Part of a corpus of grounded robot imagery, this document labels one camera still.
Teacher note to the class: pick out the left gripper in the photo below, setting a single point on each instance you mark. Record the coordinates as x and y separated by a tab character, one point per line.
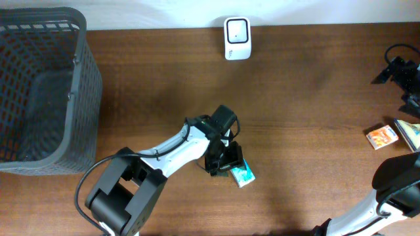
224	164

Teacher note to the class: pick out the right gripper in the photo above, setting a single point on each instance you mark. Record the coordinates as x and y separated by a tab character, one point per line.
405	70

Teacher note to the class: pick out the teal tissue pack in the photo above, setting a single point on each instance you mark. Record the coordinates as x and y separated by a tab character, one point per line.
243	175

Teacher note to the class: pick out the orange tissue pack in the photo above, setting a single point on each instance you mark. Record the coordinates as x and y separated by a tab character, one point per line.
382	137

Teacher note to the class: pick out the yellow snack bag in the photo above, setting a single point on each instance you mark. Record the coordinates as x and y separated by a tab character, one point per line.
410	133

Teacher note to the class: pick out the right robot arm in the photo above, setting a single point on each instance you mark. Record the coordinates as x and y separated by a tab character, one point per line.
395	186

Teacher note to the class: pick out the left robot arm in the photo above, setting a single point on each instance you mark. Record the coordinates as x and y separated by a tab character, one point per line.
127	191

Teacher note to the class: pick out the white barcode scanner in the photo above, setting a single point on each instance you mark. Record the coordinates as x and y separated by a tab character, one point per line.
237	38

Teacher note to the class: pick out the grey plastic mesh basket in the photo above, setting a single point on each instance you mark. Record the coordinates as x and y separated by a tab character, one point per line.
51	91

